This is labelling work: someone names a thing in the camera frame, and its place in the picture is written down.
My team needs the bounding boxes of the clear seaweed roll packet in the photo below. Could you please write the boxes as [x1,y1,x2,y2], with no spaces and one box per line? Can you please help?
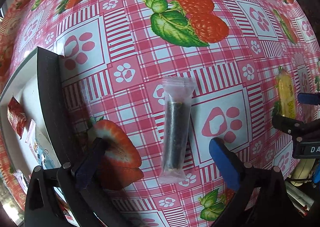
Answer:
[158,76,196,185]

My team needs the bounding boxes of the yellow rice cracker packet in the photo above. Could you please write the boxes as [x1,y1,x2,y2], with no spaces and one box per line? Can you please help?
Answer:
[273,66,296,119]

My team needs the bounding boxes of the packets inside box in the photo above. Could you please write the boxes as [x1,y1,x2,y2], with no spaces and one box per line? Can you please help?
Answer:
[22,119,79,226]

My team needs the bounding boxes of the white black-rimmed storage box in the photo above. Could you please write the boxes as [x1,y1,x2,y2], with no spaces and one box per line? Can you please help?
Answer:
[0,46,83,227]

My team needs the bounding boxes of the pink strawberry pattern tablecloth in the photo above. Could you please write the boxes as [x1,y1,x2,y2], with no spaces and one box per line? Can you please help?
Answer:
[1,0,319,226]

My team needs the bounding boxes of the small red packet in box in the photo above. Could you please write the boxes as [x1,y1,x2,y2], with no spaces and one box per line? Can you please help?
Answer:
[7,96,27,138]

